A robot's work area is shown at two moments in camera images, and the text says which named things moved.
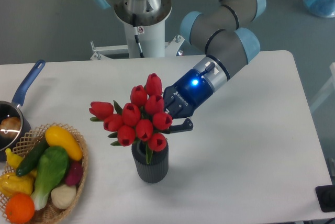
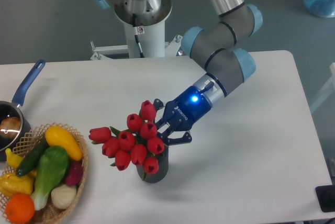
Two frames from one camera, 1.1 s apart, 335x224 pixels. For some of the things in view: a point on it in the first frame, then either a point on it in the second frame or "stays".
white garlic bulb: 63,196 stays
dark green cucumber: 32,157 stays
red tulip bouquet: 143,118 → 138,145
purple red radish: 75,172 stays
